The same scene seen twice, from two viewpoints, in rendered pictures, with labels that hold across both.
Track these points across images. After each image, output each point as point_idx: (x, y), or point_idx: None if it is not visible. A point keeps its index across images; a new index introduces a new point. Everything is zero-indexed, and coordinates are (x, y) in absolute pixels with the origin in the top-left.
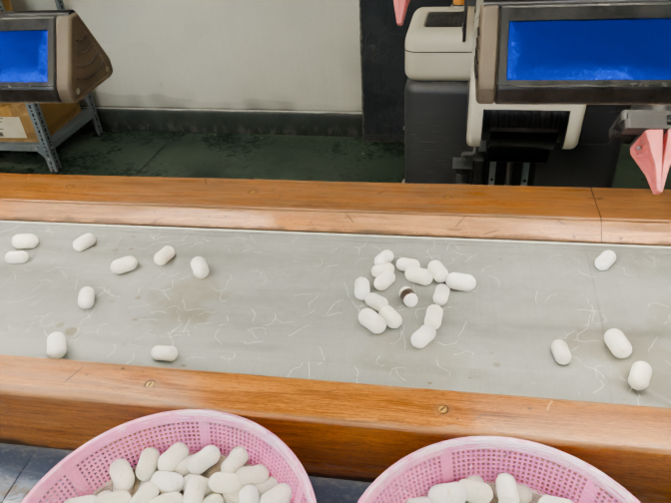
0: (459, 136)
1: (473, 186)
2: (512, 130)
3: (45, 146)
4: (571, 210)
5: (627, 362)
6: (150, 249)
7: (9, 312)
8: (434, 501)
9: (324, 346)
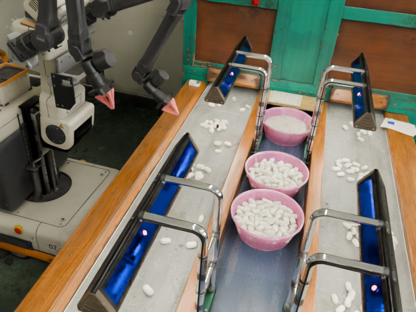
0: (21, 157)
1: (140, 144)
2: (82, 132)
3: None
4: (164, 132)
5: (221, 145)
6: None
7: (163, 266)
8: (254, 178)
9: None
